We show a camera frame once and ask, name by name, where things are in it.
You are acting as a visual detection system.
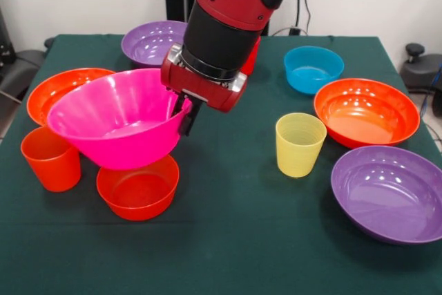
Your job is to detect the large pink bowl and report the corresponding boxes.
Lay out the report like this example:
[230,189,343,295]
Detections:
[46,68,193,171]

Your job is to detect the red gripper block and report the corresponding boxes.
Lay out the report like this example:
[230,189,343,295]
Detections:
[160,43,248,137]

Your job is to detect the small orange bowl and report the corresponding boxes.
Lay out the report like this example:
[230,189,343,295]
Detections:
[96,154,180,222]

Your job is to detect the black side stand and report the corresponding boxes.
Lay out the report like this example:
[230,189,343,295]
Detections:
[0,8,39,102]

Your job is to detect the black pedestal leg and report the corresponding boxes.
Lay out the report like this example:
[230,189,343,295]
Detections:
[13,37,56,80]
[400,43,442,91]

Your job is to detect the dark green tablecloth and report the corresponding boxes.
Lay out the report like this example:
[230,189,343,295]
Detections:
[0,34,442,295]

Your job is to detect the purple bowl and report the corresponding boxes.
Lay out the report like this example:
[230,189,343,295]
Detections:
[120,20,189,69]
[330,145,442,246]

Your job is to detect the orange cup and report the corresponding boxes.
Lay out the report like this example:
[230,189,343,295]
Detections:
[20,126,82,193]

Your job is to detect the red cup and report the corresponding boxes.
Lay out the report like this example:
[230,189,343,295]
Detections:
[240,35,262,76]

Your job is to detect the large orange bowl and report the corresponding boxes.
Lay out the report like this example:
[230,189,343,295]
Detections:
[314,78,421,150]
[26,67,117,127]

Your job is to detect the yellow cup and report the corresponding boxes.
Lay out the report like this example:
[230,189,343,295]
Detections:
[275,112,328,179]

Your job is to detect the blue bowl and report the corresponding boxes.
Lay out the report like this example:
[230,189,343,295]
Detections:
[283,45,345,95]

